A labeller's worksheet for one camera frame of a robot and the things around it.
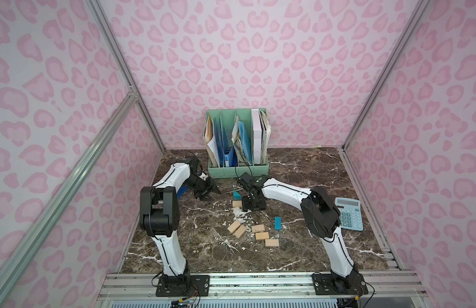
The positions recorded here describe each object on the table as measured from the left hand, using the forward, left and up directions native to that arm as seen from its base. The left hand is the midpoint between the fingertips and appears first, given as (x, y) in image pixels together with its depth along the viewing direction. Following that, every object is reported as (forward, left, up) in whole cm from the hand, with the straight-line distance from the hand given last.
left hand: (217, 192), depth 90 cm
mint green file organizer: (+39, -4, +12) cm, 41 cm away
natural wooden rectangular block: (-2, -9, -8) cm, 12 cm away
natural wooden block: (-13, -8, -8) cm, 17 cm away
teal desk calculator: (-8, -63, -7) cm, 64 cm away
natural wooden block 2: (-16, -11, -7) cm, 20 cm away
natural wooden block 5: (-20, -25, -9) cm, 33 cm away
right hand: (-5, -14, -8) cm, 17 cm away
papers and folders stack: (+26, -17, +3) cm, 31 cm away
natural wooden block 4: (-17, -20, -9) cm, 28 cm away
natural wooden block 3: (-14, -19, -9) cm, 25 cm away
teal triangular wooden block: (+2, -8, -7) cm, 11 cm away
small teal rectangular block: (-11, -28, -9) cm, 32 cm away
